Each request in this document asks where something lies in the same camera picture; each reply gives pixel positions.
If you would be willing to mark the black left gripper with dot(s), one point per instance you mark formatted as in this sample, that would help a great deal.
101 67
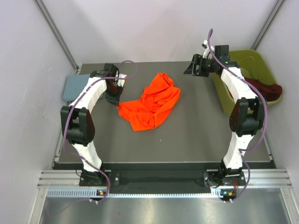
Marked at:
115 101

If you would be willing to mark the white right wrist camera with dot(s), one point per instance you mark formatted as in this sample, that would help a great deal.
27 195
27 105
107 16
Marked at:
207 53

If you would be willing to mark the green plastic basket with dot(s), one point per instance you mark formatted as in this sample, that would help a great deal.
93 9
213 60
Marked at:
253 66

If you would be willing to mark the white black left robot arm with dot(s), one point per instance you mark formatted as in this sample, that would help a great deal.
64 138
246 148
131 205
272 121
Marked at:
77 124

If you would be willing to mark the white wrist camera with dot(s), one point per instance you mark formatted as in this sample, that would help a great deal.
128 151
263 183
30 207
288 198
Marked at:
207 53
120 80

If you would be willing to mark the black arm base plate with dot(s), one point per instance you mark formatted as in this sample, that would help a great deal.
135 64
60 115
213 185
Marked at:
201 178

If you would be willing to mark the folded grey-blue t shirt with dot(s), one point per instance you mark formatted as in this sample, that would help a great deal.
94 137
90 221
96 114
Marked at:
74 86

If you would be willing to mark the right aluminium corner post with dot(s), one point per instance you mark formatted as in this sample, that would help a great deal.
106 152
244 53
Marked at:
268 22

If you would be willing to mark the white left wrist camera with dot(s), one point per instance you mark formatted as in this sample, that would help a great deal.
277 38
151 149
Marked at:
120 80

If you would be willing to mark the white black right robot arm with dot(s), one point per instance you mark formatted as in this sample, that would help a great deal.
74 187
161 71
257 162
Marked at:
247 116

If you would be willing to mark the aluminium front frame rail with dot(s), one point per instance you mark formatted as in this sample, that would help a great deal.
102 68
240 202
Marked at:
258 178

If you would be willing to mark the dark red t shirt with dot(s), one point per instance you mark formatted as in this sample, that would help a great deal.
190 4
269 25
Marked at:
264 88

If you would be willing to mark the left aluminium corner post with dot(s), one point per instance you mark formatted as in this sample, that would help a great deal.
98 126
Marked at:
49 20

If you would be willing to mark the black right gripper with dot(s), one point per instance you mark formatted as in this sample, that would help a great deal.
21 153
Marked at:
197 60

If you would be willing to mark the orange t shirt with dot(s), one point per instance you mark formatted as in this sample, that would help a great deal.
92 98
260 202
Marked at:
154 105

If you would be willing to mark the aluminium corner post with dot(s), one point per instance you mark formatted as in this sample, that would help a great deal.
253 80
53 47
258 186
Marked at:
49 20
268 22

